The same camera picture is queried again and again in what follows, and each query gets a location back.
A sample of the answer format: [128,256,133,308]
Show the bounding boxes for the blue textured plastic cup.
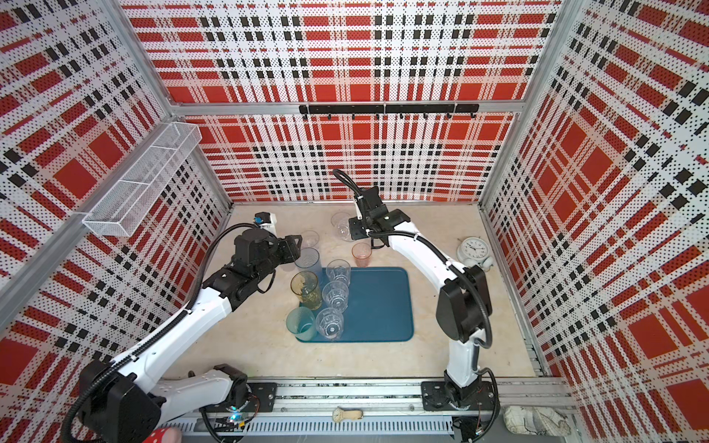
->
[295,247,322,279]

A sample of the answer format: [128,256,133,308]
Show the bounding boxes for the pink plastic cup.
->
[352,242,372,268]

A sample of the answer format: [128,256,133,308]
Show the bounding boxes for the yellow plastic cup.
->
[290,271,322,311]

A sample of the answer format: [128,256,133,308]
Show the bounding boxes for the clear faceted cup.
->
[326,260,351,285]
[322,280,349,312]

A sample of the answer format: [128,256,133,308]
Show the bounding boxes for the green textured plastic cup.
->
[285,306,318,341]

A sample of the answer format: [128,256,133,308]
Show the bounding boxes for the clear cup row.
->
[316,308,345,341]

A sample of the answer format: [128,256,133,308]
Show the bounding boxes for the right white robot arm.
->
[349,185,493,410]

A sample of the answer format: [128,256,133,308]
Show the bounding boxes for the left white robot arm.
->
[60,223,302,442]

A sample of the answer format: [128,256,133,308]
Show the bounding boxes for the teal plastic tray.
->
[301,267,415,343]

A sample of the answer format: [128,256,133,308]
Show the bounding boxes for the white alarm clock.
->
[456,236,493,272]

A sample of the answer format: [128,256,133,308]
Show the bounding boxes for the red white plush toy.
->
[143,427,183,443]

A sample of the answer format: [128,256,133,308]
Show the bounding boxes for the crumpled white cloth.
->
[503,406,572,437]

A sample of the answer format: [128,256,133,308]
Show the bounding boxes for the black hook rail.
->
[298,103,480,118]

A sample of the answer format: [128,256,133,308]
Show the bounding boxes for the white wire mesh basket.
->
[83,122,201,237]

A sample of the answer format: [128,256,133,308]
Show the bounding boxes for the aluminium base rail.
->
[171,378,576,439]

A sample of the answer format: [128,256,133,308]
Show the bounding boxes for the beige small object on rail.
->
[332,407,364,424]

